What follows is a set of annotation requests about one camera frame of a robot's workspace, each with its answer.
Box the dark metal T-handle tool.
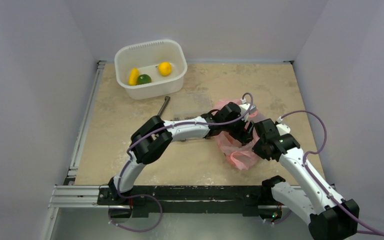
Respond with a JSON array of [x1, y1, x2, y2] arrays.
[[157, 96, 171, 117]]

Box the aluminium extrusion frame rail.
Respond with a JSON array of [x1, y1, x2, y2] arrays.
[[48, 60, 132, 210]]

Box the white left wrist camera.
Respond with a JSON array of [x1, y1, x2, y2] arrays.
[[239, 103, 258, 116]]

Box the yellow fake lemon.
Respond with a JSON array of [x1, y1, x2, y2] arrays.
[[157, 61, 172, 77]]

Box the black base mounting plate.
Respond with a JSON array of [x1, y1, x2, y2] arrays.
[[97, 185, 283, 221]]

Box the pink plastic bag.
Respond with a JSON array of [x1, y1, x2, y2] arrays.
[[214, 99, 266, 170]]

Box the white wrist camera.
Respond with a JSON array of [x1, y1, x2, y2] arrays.
[[275, 121, 291, 136], [239, 103, 258, 116]]

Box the green fake apple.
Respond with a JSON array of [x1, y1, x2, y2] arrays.
[[136, 74, 152, 85]]

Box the yellow fake banana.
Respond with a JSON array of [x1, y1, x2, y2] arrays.
[[128, 68, 140, 86]]

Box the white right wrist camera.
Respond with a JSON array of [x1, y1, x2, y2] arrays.
[[275, 121, 291, 136]]

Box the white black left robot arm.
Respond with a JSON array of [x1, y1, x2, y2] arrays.
[[97, 99, 256, 206]]

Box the clear plastic screw organizer box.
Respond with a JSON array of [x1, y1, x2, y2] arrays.
[[170, 91, 213, 121]]

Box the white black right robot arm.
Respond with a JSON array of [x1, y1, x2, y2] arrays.
[[252, 119, 360, 240]]

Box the white plastic basin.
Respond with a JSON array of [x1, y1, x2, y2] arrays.
[[114, 39, 188, 100]]

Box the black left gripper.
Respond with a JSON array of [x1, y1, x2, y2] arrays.
[[222, 114, 254, 144]]

